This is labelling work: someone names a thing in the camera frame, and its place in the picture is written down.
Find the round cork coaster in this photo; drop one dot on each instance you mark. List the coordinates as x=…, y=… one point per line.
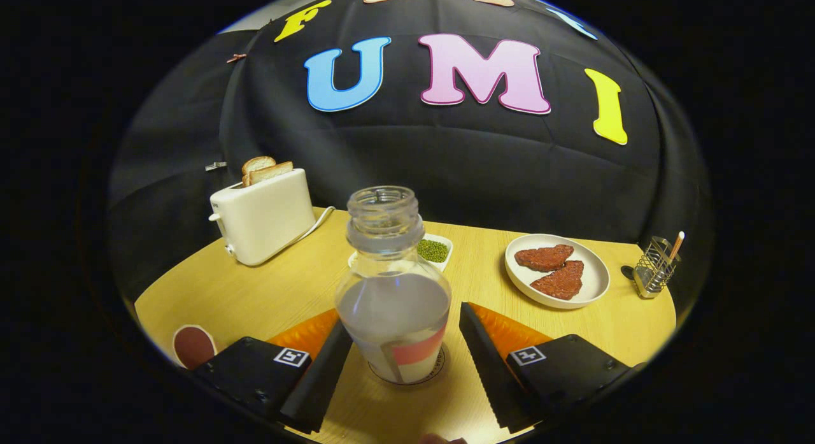
x=442, y=365

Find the black backdrop cloth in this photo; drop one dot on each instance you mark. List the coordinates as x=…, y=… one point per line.
x=477, y=176

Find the white toaster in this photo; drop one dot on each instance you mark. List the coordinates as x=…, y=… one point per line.
x=264, y=218

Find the thin stick with pale tip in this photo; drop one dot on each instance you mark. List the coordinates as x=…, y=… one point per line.
x=677, y=243

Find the small black object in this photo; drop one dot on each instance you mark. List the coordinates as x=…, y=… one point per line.
x=628, y=272

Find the white clip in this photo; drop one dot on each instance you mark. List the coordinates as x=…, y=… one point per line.
x=215, y=166

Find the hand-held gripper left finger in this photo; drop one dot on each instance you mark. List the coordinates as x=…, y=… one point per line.
x=325, y=380

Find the clear plastic juice bottle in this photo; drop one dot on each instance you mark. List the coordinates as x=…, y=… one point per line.
x=391, y=304

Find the white divided dish with beans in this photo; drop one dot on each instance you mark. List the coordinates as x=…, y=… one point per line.
x=434, y=250

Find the reddish clip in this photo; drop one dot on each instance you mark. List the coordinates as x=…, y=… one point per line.
x=235, y=58

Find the wooden table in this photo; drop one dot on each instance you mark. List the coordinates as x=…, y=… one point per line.
x=286, y=291

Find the white round plate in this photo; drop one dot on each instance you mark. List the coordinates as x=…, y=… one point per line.
x=595, y=275

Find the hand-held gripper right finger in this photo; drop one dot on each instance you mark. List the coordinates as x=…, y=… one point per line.
x=487, y=367

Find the toast slice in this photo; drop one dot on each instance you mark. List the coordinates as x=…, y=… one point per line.
x=256, y=164
x=272, y=172

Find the red meat patty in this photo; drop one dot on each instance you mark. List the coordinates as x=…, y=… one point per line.
x=544, y=257
x=560, y=281

